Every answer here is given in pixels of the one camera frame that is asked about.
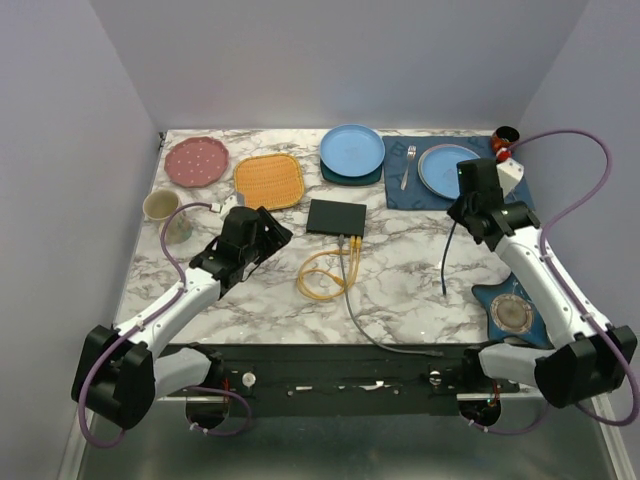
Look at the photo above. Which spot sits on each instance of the dark teal square plate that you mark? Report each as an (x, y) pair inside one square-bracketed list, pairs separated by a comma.
[(360, 181)]

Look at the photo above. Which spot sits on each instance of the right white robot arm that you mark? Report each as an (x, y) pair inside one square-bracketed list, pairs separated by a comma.
[(590, 356)]

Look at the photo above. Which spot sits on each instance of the light blue plate on stack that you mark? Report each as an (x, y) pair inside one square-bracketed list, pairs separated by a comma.
[(352, 150)]

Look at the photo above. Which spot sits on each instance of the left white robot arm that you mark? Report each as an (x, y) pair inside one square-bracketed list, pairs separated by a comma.
[(123, 370)]

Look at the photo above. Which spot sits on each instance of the pink dotted plate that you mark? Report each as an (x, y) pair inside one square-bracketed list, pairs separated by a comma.
[(196, 162)]

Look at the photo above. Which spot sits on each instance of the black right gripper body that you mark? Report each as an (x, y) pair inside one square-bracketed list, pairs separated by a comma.
[(459, 211)]

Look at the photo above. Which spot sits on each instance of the brown lacquer cup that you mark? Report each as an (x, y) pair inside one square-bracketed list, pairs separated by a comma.
[(503, 137)]

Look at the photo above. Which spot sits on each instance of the orange woven square mat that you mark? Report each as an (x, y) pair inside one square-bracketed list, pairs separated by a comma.
[(273, 181)]

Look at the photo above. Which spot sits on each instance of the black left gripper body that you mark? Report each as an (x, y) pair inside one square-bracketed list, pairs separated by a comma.
[(266, 243)]

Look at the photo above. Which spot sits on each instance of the cream ceramic mug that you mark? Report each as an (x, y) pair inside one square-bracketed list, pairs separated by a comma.
[(158, 206)]

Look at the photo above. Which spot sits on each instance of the light blue plate on placemat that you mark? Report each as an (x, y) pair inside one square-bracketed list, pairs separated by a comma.
[(437, 168)]

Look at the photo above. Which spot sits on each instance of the blue star shaped dish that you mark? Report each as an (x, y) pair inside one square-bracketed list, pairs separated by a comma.
[(511, 313)]

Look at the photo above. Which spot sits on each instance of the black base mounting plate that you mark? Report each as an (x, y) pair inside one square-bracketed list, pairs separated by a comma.
[(287, 380)]

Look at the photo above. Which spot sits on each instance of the silver fork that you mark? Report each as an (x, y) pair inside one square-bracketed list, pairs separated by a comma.
[(410, 156)]

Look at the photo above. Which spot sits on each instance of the black network switch box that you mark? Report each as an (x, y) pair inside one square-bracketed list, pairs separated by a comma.
[(336, 218)]

